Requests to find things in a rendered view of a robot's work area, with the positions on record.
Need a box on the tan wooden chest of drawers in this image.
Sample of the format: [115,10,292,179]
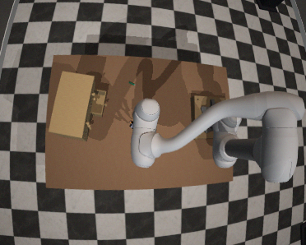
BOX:
[49,72,95,139]

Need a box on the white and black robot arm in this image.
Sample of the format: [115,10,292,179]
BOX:
[131,91,305,183]

